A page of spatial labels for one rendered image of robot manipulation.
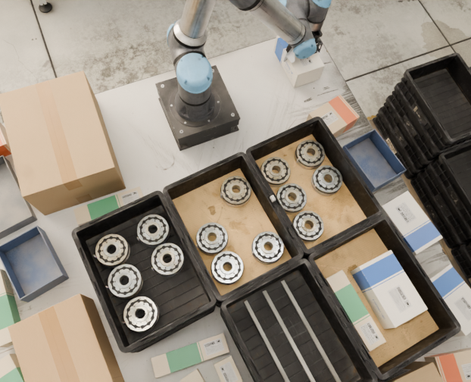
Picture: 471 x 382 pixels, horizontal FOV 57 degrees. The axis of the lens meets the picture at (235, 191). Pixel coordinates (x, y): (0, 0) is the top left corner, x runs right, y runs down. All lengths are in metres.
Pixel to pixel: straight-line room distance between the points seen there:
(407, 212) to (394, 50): 1.62
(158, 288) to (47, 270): 0.42
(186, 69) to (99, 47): 1.50
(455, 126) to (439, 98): 0.16
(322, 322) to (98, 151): 0.91
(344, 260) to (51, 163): 1.01
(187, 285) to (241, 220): 0.28
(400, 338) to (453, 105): 1.24
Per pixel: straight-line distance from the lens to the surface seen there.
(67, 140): 1.55
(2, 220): 1.74
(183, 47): 1.52
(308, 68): 1.79
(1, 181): 1.80
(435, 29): 3.30
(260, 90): 1.83
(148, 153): 1.70
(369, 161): 1.77
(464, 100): 2.38
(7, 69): 2.99
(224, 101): 1.67
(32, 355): 1.45
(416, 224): 1.65
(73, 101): 1.62
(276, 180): 1.48
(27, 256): 1.67
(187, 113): 1.60
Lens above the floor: 2.22
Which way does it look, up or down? 69 degrees down
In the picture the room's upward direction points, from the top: 8 degrees clockwise
